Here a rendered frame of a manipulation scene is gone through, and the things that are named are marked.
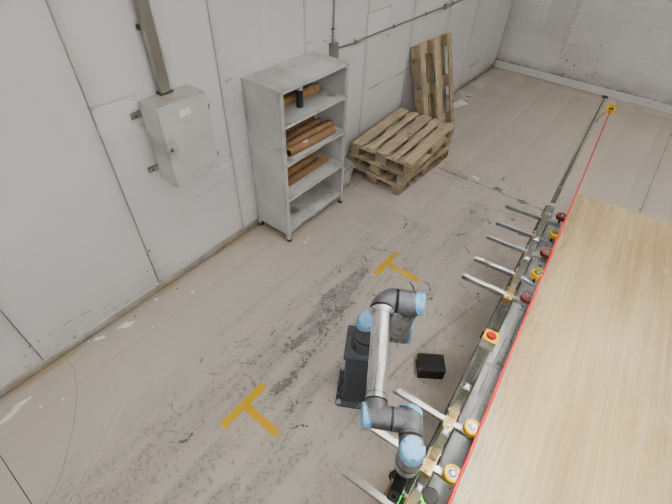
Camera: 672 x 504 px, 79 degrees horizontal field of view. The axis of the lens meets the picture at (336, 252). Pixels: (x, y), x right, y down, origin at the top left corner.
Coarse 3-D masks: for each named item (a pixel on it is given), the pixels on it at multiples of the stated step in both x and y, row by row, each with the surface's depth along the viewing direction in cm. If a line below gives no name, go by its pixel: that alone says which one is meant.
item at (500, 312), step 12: (528, 240) 329; (528, 264) 308; (516, 288) 290; (504, 312) 274; (492, 324) 267; (480, 348) 253; (468, 372) 241; (456, 396) 230; (468, 396) 230; (456, 420) 220; (432, 444) 210; (420, 468) 202; (420, 480) 198; (408, 492) 194
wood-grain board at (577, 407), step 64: (576, 256) 287; (640, 256) 289; (576, 320) 246; (640, 320) 248; (512, 384) 214; (576, 384) 216; (640, 384) 217; (512, 448) 191; (576, 448) 192; (640, 448) 193
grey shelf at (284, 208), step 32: (288, 64) 356; (320, 64) 358; (256, 96) 332; (320, 96) 381; (256, 128) 354; (256, 160) 380; (288, 160) 366; (256, 192) 412; (288, 192) 380; (320, 192) 461; (288, 224) 405
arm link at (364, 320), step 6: (366, 312) 250; (360, 318) 246; (366, 318) 246; (360, 324) 244; (366, 324) 243; (360, 330) 245; (366, 330) 243; (360, 336) 249; (366, 336) 247; (360, 342) 253; (366, 342) 251
